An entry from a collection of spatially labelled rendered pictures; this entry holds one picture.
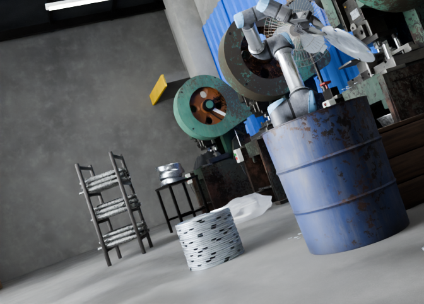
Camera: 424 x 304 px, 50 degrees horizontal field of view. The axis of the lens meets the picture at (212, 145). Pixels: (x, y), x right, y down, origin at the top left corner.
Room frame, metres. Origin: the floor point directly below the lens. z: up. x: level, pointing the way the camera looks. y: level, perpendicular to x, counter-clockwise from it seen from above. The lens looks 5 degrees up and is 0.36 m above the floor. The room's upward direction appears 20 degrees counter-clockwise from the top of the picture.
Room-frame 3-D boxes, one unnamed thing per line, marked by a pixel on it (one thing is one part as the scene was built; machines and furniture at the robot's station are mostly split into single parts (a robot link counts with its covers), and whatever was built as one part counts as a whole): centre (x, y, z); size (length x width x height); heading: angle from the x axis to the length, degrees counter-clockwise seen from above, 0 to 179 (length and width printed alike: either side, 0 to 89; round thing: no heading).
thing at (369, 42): (2.78, -1.19, 0.86); 0.20 x 0.16 x 0.05; 20
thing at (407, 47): (2.62, -1.24, 0.76); 0.17 x 0.06 x 0.10; 20
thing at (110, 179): (4.21, 1.05, 0.47); 0.46 x 0.43 x 0.95; 90
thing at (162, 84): (8.63, 0.22, 2.44); 1.25 x 0.92 x 0.27; 20
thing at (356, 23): (2.77, -1.15, 1.04); 0.17 x 0.15 x 0.30; 110
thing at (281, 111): (2.49, -0.42, 0.62); 0.13 x 0.12 x 0.14; 80
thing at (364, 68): (2.72, -1.02, 0.72); 0.25 x 0.14 x 0.14; 110
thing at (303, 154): (1.73, -0.40, 0.24); 0.42 x 0.42 x 0.48
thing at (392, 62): (2.78, -1.19, 0.68); 0.45 x 0.30 x 0.06; 20
